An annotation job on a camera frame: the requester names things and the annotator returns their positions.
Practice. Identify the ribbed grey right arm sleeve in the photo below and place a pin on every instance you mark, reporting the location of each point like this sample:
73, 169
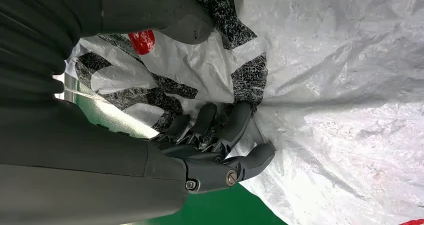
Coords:
26, 51

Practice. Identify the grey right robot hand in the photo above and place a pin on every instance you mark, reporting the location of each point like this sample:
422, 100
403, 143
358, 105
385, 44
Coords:
82, 170

